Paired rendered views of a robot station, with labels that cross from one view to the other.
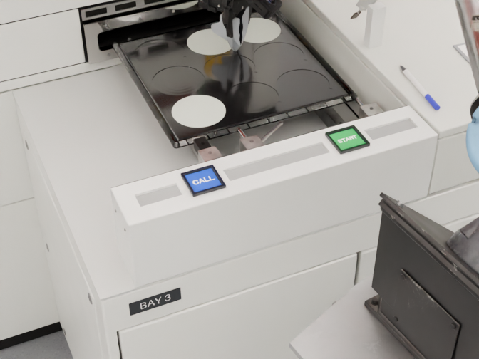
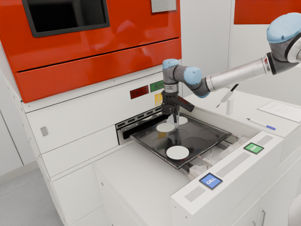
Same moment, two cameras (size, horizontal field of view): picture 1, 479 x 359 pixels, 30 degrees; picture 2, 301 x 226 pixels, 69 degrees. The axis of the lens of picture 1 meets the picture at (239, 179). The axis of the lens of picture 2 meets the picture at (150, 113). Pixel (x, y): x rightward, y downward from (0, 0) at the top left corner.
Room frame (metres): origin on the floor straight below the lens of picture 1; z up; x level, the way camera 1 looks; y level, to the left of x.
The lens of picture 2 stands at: (0.57, 0.34, 1.50)
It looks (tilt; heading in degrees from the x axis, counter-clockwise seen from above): 26 degrees down; 349
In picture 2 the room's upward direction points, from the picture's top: 6 degrees counter-clockwise
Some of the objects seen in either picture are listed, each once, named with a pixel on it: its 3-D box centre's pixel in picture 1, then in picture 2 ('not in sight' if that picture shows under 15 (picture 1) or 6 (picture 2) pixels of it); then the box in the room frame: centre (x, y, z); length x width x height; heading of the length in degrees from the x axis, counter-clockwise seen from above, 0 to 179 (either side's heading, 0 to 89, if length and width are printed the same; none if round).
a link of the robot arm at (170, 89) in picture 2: not in sight; (171, 87); (1.55, 0.02, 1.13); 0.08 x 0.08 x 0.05
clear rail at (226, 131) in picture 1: (268, 120); (206, 149); (1.32, -0.05, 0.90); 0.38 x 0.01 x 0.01; 114
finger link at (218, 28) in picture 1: (224, 31); (172, 121); (1.54, 0.03, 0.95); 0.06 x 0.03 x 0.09; 58
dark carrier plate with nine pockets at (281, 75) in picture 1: (229, 69); (178, 134); (1.48, 0.02, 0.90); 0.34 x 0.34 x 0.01; 23
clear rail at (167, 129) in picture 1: (143, 91); (150, 149); (1.41, 0.18, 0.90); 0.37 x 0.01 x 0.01; 24
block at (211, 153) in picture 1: (215, 167); (199, 173); (1.18, 0.04, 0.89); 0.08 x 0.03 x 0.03; 24
